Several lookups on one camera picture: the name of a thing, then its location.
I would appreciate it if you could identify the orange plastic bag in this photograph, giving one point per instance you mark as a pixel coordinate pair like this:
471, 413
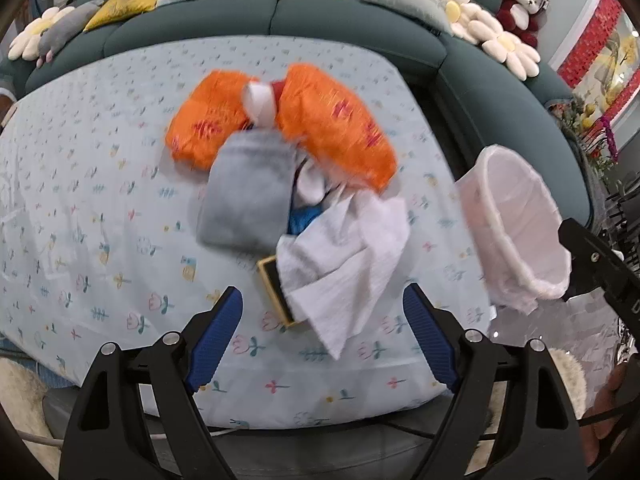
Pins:
200, 120

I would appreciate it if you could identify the orange patterned cloth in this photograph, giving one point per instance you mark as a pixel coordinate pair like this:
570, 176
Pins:
335, 120

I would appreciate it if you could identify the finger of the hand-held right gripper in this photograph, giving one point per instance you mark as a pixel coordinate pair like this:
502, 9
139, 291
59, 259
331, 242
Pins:
595, 260

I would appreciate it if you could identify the red wall hanging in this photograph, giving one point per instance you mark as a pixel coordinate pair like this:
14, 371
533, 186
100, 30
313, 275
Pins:
590, 35

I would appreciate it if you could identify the blue cloth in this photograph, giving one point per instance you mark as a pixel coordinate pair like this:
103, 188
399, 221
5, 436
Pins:
302, 220

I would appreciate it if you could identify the floral printed tablecloth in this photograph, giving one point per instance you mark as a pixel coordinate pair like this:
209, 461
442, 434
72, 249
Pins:
100, 185

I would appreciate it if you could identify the teal sofa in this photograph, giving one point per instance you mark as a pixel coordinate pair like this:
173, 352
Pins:
350, 15

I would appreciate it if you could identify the red monkey plush toy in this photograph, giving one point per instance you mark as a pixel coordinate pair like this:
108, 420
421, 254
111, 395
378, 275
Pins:
522, 7

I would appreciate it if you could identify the yellow embroidered cushion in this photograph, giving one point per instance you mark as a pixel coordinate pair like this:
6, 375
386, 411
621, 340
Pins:
135, 0

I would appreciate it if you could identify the black box with yellow edge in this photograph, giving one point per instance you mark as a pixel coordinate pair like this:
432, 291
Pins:
275, 280

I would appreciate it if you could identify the flower arrangement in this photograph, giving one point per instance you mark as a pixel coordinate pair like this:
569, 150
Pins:
592, 130

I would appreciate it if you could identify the person's right hand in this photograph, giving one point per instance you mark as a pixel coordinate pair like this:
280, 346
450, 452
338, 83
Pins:
607, 400

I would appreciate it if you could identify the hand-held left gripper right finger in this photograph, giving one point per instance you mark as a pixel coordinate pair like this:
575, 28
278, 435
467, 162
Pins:
430, 340

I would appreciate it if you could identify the white flower pillow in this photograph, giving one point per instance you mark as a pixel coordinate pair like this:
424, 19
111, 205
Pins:
510, 50
37, 35
457, 7

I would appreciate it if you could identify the grey cloth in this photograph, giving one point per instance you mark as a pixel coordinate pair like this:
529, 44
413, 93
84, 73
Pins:
245, 195

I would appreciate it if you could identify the trash bin with white liner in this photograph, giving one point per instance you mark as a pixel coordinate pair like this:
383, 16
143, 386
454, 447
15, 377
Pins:
525, 220

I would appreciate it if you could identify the white fluffy rug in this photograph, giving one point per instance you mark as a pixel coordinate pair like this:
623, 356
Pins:
22, 410

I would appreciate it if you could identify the grey plush toy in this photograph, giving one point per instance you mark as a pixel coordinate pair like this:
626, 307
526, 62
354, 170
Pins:
65, 30

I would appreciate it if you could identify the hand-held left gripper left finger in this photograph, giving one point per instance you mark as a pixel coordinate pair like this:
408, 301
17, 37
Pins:
215, 340

